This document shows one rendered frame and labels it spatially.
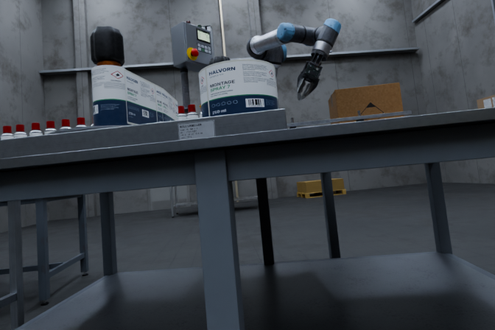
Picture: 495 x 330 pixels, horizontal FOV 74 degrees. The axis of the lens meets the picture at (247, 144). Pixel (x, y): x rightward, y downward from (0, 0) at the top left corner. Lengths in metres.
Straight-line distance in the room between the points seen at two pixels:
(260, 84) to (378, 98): 0.98
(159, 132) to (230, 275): 0.31
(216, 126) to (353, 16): 10.78
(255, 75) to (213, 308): 0.50
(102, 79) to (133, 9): 10.02
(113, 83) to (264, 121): 0.44
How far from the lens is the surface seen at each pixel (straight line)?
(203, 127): 0.67
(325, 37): 1.49
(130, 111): 0.94
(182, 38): 1.61
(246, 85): 0.78
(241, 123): 0.66
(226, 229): 0.62
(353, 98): 1.66
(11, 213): 2.09
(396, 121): 0.61
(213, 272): 0.64
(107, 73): 0.93
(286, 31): 1.49
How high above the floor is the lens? 0.76
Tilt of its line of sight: 5 degrees up
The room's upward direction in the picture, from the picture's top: 5 degrees counter-clockwise
